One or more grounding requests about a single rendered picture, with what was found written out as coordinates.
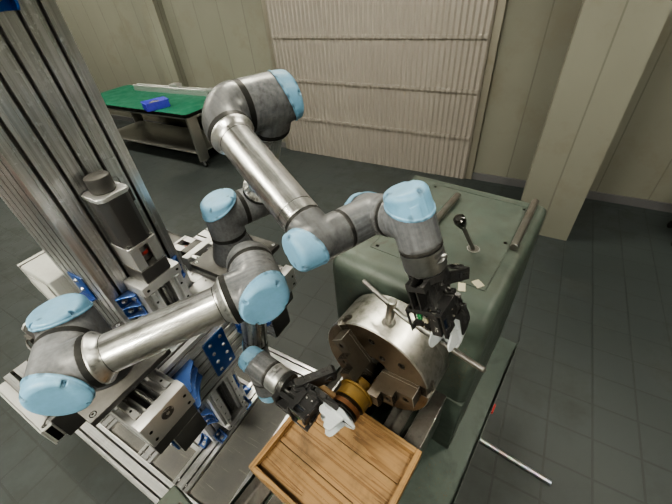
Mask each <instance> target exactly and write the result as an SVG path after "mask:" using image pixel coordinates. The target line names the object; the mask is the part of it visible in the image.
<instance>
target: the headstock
mask: <svg viewBox="0 0 672 504"><path fill-rule="evenodd" d="M411 180H420V181H423V182H425V183H426V184H427V185H428V186H429V189H430V192H431V195H432V199H433V200H434V202H435V205H436V214H437V213H438V212H439V211H440V210H441V209H442V208H443V206H444V205H445V204H446V203H447V202H448V201H449V200H450V199H451V197H452V196H453V195H454V194H455V193H456V192H458V193H460V194H461V197H460V198H459V199H458V200H457V201H456V203H455V204H454V205H453V206H452V207H451V208H450V210H449V211H448V212H447V213H446V214H445V215H444V217H443V218H442V219H441V220H440V221H439V226H440V230H441V235H442V239H443V243H444V248H445V252H446V253H447V255H448V256H447V260H448V263H447V264H448V265H449V264H452V263H453V264H454V263H458V264H463V265H464V266H467V267H470V274H469V279H467V280H463V281H460V283H466V286H465V292H464V291H458V282H455V283H452V284H450V287H451V288H456V291H457V292H459V293H460V294H461V298H462V300H463V303H466V304H467V309H468V311H469V314H470V321H469V324H468V327H467V330H466V332H465V335H464V337H463V340H462V342H461V344H460V346H459V347H458V348H457V349H458V350H460V351H461V352H463V353H464V354H466V355H467V356H469V357H471V358H472V359H474V360H475V361H477V362H478V363H480V364H481V365H483V363H484V361H485V358H486V356H487V354H488V352H489V350H490V348H491V346H492V343H493V341H494V339H495V337H496V335H497V333H498V331H499V328H500V326H501V324H502V322H503V320H504V318H505V316H506V314H507V311H508V309H509V307H510V305H511V303H512V301H513V299H514V296H515V294H516V292H517V290H518V287H519V285H520V282H521V279H522V277H523V274H524V271H525V269H526V266H527V264H528V261H529V258H530V256H531V253H532V250H533V248H534V245H535V243H536V240H537V237H538V235H539V232H540V230H541V227H542V224H543V222H544V219H545V216H546V209H545V208H544V207H542V206H540V205H537V208H536V210H535V212H534V214H533V216H532V219H531V221H530V223H529V225H528V227H527V230H526V232H525V234H524V236H523V238H522V241H521V243H520V245H519V247H518V249H517V250H511V249H510V244H511V242H512V240H513V238H514V236H515V234H516V232H517V230H518V228H519V226H520V224H521V222H522V220H523V218H524V215H525V213H526V211H527V209H528V207H529V205H530V203H527V202H523V201H519V200H515V199H511V198H507V197H503V196H499V195H495V194H491V193H487V192H483V191H479V190H475V189H471V188H467V187H462V186H458V185H454V184H450V183H446V182H442V181H438V180H434V179H430V178H426V177H422V176H418V175H415V176H414V177H413V178H412V179H411ZM411 180H410V181H411ZM457 214H463V215H464V216H465V217H466V219H467V226H466V229H467V231H468V233H469V235H470V238H471V240H472V242H473V244H474V245H477V246H478V247H479V248H480V251H479V252H477V253H472V252H470V251H468V250H467V246H468V245H469V244H468V242H467V240H466V238H465V236H464V234H463V231H462V230H461V229H459V228H458V227H457V226H456V225H455V224H454V221H453V218H454V216H455V215H457ZM333 274H334V284H335V293H336V302H337V311H338V319H339V318H340V317H341V316H342V315H343V314H344V313H345V312H346V310H347V309H348V308H349V307H350V306H351V305H352V304H353V303H354V302H355V300H356V299H357V298H359V297H360V296H362V295H365V294H372V293H373V292H371V291H370V290H369V289H368V288H367V287H366V286H365V285H364V284H363V283H362V280H364V279H365V280H366V281H368V282H369V283H370V284H371V285H372V286H373V287H374V288H375V289H377V290H378V291H379V292H380V293H381V294H383V295H387V296H391V297H393V298H396V299H398V300H401V301H403V302H404V303H406V304H408V305H409V303H410V300H409V297H408V294H407V291H406V288H405V284H406V283H407V282H408V280H409V278H408V275H407V273H406V272H405V270H404V267H403V264H402V260H401V257H400V254H399V250H398V247H397V244H396V240H395V239H394V238H392V237H385V236H381V235H376V236H373V237H372V238H370V239H368V240H366V241H364V242H363V243H361V244H359V245H357V246H355V247H353V248H351V249H349V250H348V251H346V252H344V253H342V254H340V255H339V256H337V257H335V258H334V260H333ZM478 279H479V280H480V281H481V282H482V283H483V284H484V285H485V286H483V287H480V288H477V287H476V286H475V285H474V284H473V283H472V282H471V281H474V280H478ZM345 280H346V281H345ZM351 283H352V284H351ZM354 284H355V285H354ZM350 288H352V289H350ZM350 291H352V292H350ZM356 291H357V292H356ZM353 293H354V294H353ZM352 294H353V295H352ZM353 296H354V297H353ZM355 297H356V298H355ZM353 300H354V301H353ZM350 301H351V302H350ZM352 302H353V303H352ZM465 349H466V350H467V351H466V350H465ZM453 356H454V357H453ZM455 356H456V355H455V354H453V353H452V352H449V365H448V368H447V370H446V371H445V373H444V375H443V377H442V379H441V381H440V382H439V384H438V386H437V388H436V390H437V391H438V392H440V393H442V394H444V395H445V396H447V397H449V398H451V399H452V400H454V401H456V402H460V403H461V402H464V401H465V400H466V399H467V397H468V395H469V393H470V390H471V388H472V386H473V384H474V382H475V380H476V378H477V375H478V373H479V370H477V369H476V368H474V367H473V366H471V365H470V364H468V363H467V362H465V361H464V360H462V359H461V358H459V357H458V356H456V357H455ZM452 357H453V358H452ZM458 358H459V359H458ZM450 363H451V364H450ZM454 363H456V364H454ZM458 363H459V365H458ZM452 365H453V366H452ZM464 365H465V366H464ZM467 365H468V366H467ZM466 367H467V368H466ZM448 369H449V370H448ZM452 370H453V371H452ZM461 370H462V371H461ZM463 371H464V372H463ZM465 371H466V372H465ZM448 372H449V373H448ZM457 373H458V374H457ZM455 374H456V375H455ZM448 375H449V376H448ZM451 375H452V376H451ZM458 375H459V376H460V377H459V376H458ZM452 377H453V378H452ZM464 377H465V378H464ZM462 378H463V379H462ZM456 380H457V381H456ZM451 381H452V382H451ZM459 381H460V382H459ZM444 382H445V383H444ZM447 382H448V383H447ZM455 382H456V383H455ZM458 383H459V384H458ZM453 384H454V385H455V384H456V385H455V386H454V385H453ZM451 386H452V387H451ZM460 386H461V387H460ZM457 388H458V389H457Z"/></svg>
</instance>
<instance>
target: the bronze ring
mask: <svg viewBox="0 0 672 504"><path fill-rule="evenodd" d="M370 387H371V384H370V383H369V382H368V381H367V380H366V379H364V378H363V377H361V376H360V377H359V378H358V379H357V381H356V382H354V381H352V380H350V379H343V380H342V382H341V386H340V387H339V389H338V390H337V391H336V396H335V397H334V398H333V399H334V400H335V401H336V402H337V403H338V404H339V405H340V406H341V407H342V408H343V409H344V410H345V411H346V413H347V414H348V415H349V416H350V417H351V418H352V420H353V422H354V423H355V422H356V421H357V420H358V418H359V417H360V415H363V414H364V412H365V411H366V409H367V408H368V407H370V406H371V405H372V404H373V401H372V398H371V396H370V395H369V394H368V392H367V391H368V389H369V388H370Z"/></svg>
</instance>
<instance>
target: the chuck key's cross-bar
mask: <svg viewBox="0 0 672 504"><path fill-rule="evenodd" d="M362 283H363V284H364V285H365V286H366V287H367V288H368V289H369V290H370V291H371V292H373V293H374V294H375V295H376V296H377V297H378V298H379V299H380V300H381V301H382V302H384V303H385V304H386V305H387V302H388V299H387V298H386V297H384V296H383V295H382V294H381V293H380V292H379V291H378V290H377V289H375V288H374V287H373V286H372V285H371V284H370V283H369V282H368V281H366V280H365V279H364V280H362ZM393 312H395V313H396V314H397V315H398V316H399V317H400V318H401V319H402V320H403V321H405V322H406V323H408V324H409V325H410V323H409V320H408V317H407V316H406V315H405V314H404V313H402V312H401V311H400V310H399V309H398V308H397V307H396V308H394V309H393ZM415 329H417V330H418V331H420V332H421V333H423V334H424V335H426V336H427V337H430V334H431V332H430V331H428V330H425V328H424V327H421V326H416V327H415ZM438 344H439V345H441V346H442V347H444V348H446V349H447V345H448V343H447V342H446V341H444V340H441V341H440V342H439V343H438ZM451 352H452V353H453V354H455V355H456V356H458V357H459V358H461V359H462V360H464V361H465V362H467V363H468V364H470V365H471V366H473V367H474V368H476V369H477V370H479V371H480V372H482V373H485V372H486V370H487V369H486V367H485V366H483V365H481V364H480V363H478V362H477V361H475V360H474V359H472V358H471V357H469V356H467V355H466V354H464V353H463V352H461V351H460V350H458V349H457V348H454V349H453V350H452V351H451Z"/></svg>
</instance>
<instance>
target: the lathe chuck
mask: <svg viewBox="0 0 672 504"><path fill-rule="evenodd" d="M386 308H387V306H386V305H384V304H380V303H377V302H371V301H361V302H357V303H354V304H353V305H351V306H350V307H349V308H348V309H347V310H346V312H345V313H344V314H343V315H342V316H341V317H340V318H339V319H338V320H337V322H336V323H335V324H334V325H333V326H332V327H331V329H330V331H329V335H328V338H329V344H330V348H331V350H332V352H333V354H334V356H335V358H336V360H337V361H338V363H339V364H340V366H341V367H342V368H344V367H343V365H342V364H341V363H340V361H339V360H338V358H339V356H340V355H341V354H342V352H341V351H340V350H339V348H338V347H337V346H336V344H335V343H334V342H333V339H334V338H335V337H336V336H337V335H338V333H339V332H340V331H341V330H342V329H341V328H340V326H339V325H340V323H341V321H342V320H344V319H345V318H351V317H352V318H351V319H350V320H348V321H347V322H346V324H347V325H348V327H349V328H350V330H351V331H352V332H353V334H354V335H355V336H356V338H357V339H358V341H359V342H360V343H361V345H362V346H363V347H364V349H365V350H366V351H367V353H368V354H369V356H371V357H372V358H371V359H372V361H373V362H374V363H375V364H376V365H377V366H379V367H380V368H381V371H382V369H385V368H386V369H387V370H388V371H390V372H392V373H394V374H396V375H398V376H400V377H402V378H404V379H407V380H409V381H411V382H413V383H415V384H417V385H419V386H421V387H423V388H425V389H429V387H430V383H431V384H432V389H431V392H430V394H428V396H427V397H425V396H423V395H421V396H420V398H419V400H418V402H417V404H416V405H415V407H414V408H412V407H410V406H408V405H406V404H404V403H403V402H401V401H399V400H397V401H396V403H395V405H394V406H393V407H396V408H399V409H403V410H409V411H415V410H420V409H423V408H424V407H426V406H427V404H428V402H429V401H430V399H431V397H432V395H433V393H434V392H435V390H436V388H437V386H438V384H439V382H440V381H441V379H442V377H443V374H444V363H443V359H442V356H441V354H440V352H439V350H438V348H437V347H436V345H435V346H434V347H430V346H429V337H427V336H426V335H424V334H423V333H421V332H420V331H418V330H417V329H414V330H413V331H412V329H411V326H410V325H409V324H408V323H406V322H405V321H403V320H402V319H401V318H400V317H399V316H398V315H397V314H396V313H395V317H394V319H393V320H394V321H395V326H394V327H393V328H386V327H384V326H383V325H382V320H383V319H384V318H385V314H386Z"/></svg>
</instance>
